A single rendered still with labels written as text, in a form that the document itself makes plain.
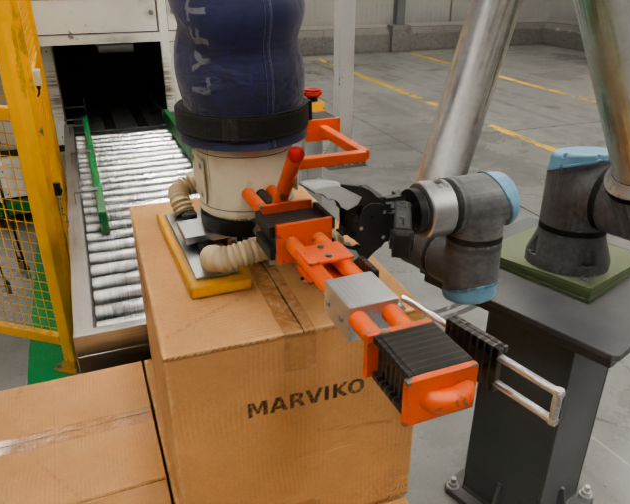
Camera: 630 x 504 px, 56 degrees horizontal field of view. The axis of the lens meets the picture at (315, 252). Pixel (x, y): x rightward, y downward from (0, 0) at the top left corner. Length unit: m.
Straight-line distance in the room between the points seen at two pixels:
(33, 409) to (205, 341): 0.69
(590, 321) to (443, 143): 0.53
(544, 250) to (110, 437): 1.04
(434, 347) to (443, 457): 1.49
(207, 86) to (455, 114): 0.42
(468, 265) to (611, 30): 0.43
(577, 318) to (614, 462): 0.91
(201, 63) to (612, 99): 0.70
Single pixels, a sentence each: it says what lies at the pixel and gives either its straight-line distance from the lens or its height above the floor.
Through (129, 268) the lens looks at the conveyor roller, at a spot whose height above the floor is 0.53.
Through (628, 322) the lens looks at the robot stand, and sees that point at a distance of 1.41.
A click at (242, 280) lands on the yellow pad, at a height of 0.96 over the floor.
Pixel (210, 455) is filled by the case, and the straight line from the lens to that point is 0.96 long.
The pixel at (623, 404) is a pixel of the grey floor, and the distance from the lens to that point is 2.46.
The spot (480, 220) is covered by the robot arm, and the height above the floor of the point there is 1.06.
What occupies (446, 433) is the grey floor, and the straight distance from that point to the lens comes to 2.14.
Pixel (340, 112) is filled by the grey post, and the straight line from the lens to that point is 4.65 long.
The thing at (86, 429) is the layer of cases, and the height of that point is 0.54.
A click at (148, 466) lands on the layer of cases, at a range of 1.27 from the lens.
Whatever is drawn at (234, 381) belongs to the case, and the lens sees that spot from 0.88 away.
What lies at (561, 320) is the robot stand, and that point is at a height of 0.75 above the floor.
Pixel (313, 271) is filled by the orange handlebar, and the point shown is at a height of 1.08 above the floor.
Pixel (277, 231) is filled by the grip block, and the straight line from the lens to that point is 0.80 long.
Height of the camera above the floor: 1.42
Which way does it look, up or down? 26 degrees down
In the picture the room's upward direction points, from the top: straight up
